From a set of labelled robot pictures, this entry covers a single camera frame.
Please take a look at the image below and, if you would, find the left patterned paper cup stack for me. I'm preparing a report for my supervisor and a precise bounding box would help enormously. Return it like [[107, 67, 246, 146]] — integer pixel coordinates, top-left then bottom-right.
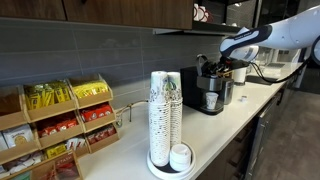
[[149, 71, 170, 167]]

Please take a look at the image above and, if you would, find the patterned paper cup stack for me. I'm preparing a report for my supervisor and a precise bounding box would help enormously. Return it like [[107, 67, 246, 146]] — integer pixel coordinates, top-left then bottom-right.
[[149, 71, 170, 167], [168, 72, 183, 146]]

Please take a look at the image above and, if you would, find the small white cream pack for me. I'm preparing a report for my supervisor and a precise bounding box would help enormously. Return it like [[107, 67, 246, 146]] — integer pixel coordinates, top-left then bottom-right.
[[241, 96, 248, 102]]

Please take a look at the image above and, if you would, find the yellow packets left bin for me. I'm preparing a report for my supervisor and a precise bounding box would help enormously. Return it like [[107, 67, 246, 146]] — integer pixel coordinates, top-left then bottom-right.
[[24, 81, 71, 110]]

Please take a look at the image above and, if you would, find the yellow packets bin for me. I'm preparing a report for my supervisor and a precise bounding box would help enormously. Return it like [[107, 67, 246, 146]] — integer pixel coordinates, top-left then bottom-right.
[[24, 81, 71, 110], [72, 80, 109, 98]]

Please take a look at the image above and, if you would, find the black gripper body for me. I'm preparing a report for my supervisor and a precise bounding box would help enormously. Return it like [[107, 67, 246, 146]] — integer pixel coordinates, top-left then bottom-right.
[[218, 56, 249, 71]]

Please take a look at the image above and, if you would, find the right patterned paper cup stack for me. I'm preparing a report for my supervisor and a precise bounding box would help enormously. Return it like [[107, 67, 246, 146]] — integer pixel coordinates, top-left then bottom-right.
[[168, 72, 183, 146]]

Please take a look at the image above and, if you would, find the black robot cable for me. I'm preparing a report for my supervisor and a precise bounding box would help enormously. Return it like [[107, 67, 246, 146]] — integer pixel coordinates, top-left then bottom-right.
[[249, 56, 313, 84]]

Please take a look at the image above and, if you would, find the white cup lid stack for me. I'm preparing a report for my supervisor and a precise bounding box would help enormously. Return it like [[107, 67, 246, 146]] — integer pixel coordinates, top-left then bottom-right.
[[169, 144, 192, 171]]

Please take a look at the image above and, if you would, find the wooden snack organizer shelf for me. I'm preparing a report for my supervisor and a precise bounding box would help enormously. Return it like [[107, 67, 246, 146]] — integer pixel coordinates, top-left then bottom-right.
[[0, 74, 119, 180]]

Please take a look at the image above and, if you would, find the red packets upper bin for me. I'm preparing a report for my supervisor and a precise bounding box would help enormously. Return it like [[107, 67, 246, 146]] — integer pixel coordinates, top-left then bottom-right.
[[80, 103, 113, 122]]

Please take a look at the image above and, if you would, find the yellow packets right bin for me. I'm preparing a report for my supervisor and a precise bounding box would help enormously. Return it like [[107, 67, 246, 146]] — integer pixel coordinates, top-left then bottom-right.
[[72, 80, 109, 98]]

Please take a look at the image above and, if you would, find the black coffee maker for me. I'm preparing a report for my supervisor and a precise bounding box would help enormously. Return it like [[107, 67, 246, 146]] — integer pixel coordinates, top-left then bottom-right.
[[180, 54, 234, 115]]

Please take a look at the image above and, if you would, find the lower cabinet with handles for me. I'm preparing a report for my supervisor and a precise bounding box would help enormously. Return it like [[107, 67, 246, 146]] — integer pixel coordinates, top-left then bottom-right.
[[196, 76, 297, 180]]

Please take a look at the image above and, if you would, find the paper cup in coffee maker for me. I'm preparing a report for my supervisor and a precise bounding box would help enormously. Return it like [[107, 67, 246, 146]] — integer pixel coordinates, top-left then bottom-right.
[[206, 92, 218, 110]]

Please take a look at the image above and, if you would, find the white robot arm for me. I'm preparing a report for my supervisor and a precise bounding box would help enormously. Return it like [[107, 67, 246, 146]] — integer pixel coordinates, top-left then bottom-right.
[[219, 5, 320, 64]]

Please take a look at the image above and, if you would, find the white round cup tray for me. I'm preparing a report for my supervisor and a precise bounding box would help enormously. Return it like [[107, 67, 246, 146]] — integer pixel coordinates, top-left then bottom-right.
[[147, 143, 196, 180]]

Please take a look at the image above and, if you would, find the dark wood upper cabinet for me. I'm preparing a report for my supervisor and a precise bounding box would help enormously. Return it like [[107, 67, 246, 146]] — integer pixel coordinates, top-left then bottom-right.
[[0, 0, 194, 29]]

